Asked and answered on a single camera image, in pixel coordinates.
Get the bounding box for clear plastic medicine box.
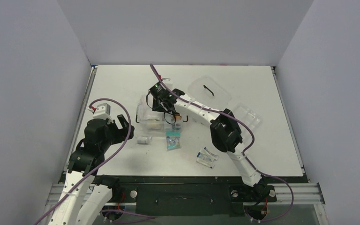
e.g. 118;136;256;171
135;95;189;135

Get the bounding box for teal packet of supplies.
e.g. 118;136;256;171
165;132;181;151

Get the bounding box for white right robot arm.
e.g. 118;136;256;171
148;82;276;203

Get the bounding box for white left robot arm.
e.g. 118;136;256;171
48;112;134;225

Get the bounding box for white bandage roll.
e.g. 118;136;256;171
136;135;152;145

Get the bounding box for clear plastic box lid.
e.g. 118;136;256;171
187;76;232;110

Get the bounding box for blue white wipe packets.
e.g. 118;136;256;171
196;147;219;169

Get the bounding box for clear plastic divider tray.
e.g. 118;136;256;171
232;103;262;131

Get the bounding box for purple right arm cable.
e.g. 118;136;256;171
149;63;294;223

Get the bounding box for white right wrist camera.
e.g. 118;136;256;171
162;78;173;85

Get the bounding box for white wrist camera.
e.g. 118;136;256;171
88;103;112;120
162;78;173;85

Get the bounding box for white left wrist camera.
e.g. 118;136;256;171
88;103;112;120

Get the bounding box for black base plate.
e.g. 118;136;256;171
94;175;264;217

